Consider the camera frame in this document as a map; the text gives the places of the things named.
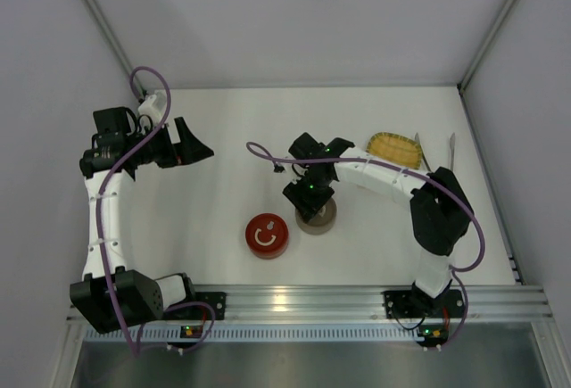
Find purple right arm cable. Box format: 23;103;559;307
245;140;486;353

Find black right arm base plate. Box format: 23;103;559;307
383;288;466;320

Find red lunch box lid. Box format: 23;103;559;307
244;213;289;246

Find stainless steel food tongs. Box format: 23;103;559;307
414;133;456;171

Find red steel lunch box bowl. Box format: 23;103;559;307
248;242;288;260

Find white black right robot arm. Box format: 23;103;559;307
283;133;473;303

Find beige lunch box lid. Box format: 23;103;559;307
295;198;337;222

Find aluminium frame rail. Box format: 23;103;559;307
196;285;553;324
60;0;151;128

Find aluminium front frame rail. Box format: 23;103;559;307
196;285;553;324

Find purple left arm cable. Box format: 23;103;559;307
95;65;218;358

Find slotted grey cable duct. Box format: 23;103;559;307
82;324;456;343

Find aluminium left side frame rail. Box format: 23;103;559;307
60;0;151;128

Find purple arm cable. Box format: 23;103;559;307
95;65;218;358
245;140;486;353

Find bamboo woven serving tray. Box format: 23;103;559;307
366;132;423;169

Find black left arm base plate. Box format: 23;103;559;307
162;291;227;321

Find beige steel lunch box bowl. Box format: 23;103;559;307
296;218;336;235

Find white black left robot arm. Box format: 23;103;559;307
70;107;214;334

